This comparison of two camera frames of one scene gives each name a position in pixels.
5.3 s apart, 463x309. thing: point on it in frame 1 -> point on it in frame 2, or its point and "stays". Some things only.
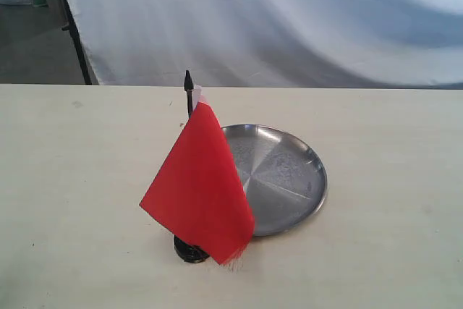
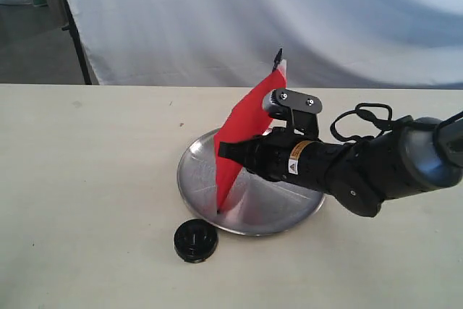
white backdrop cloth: (269, 24) stays
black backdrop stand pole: (73, 26) stays
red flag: (199, 189) -> (250, 119)
